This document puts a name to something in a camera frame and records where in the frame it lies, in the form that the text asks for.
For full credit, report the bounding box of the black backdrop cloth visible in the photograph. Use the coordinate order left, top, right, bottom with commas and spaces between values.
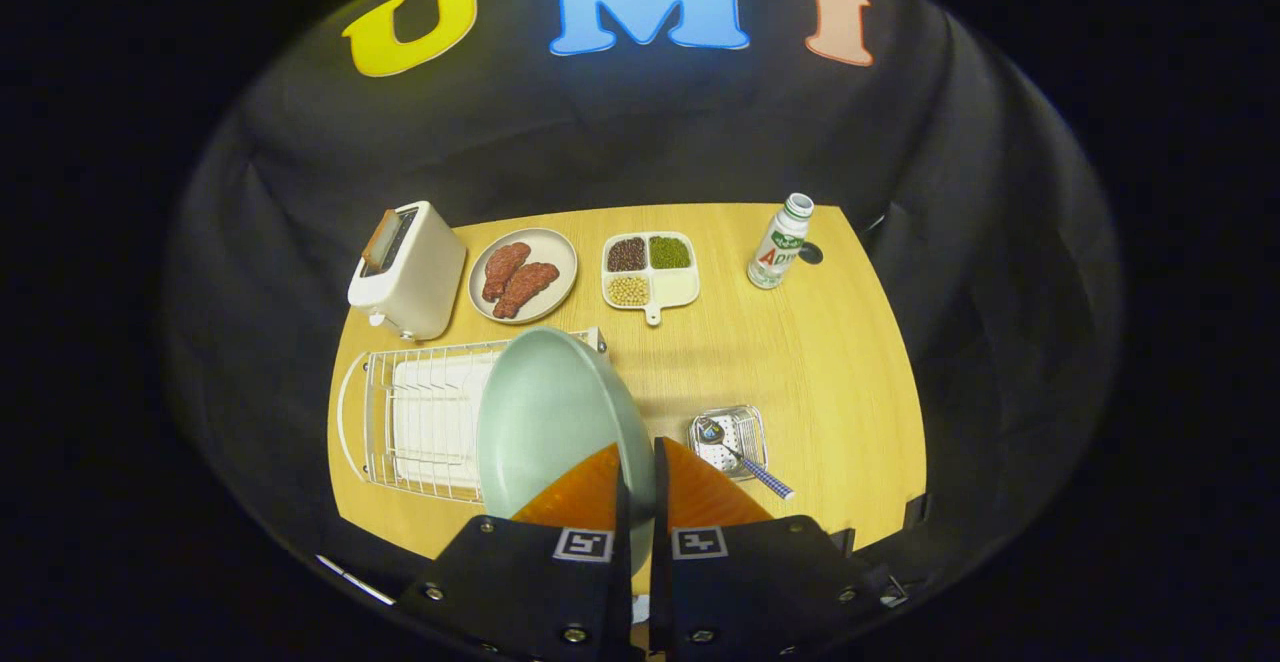
165, 0, 1121, 633

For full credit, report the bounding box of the red meat slice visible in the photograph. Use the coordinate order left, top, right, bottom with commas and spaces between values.
481, 242, 532, 304
492, 262, 561, 320

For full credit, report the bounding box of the white divided tray with beans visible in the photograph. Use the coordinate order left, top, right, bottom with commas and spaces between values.
601, 231, 701, 327

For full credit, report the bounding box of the pale green plate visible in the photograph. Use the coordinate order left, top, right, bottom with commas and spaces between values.
476, 326, 657, 578

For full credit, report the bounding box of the metal spoon with checked handle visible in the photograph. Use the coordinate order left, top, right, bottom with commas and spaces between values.
697, 418, 796, 501

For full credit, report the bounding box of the white wire dish rack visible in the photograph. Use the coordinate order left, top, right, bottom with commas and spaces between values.
336, 326, 609, 505

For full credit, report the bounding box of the beige round plate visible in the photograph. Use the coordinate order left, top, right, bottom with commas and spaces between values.
468, 228, 580, 325

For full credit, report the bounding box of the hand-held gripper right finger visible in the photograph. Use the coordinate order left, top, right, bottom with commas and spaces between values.
650, 436, 906, 662

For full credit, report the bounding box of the white toaster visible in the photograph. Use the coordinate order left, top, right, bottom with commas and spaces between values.
347, 201, 468, 343

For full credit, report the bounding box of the white green-label drink bottle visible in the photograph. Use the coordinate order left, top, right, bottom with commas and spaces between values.
747, 193, 815, 290

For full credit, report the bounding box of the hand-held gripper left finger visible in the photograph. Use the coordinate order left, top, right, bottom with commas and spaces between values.
395, 442, 633, 662

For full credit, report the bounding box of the white drip tray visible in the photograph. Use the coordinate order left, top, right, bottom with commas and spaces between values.
390, 352, 501, 488

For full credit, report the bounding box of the metal wire basket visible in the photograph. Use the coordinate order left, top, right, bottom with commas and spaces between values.
687, 404, 769, 481

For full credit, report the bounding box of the toast slice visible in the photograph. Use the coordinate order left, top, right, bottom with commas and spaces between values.
361, 208, 401, 273

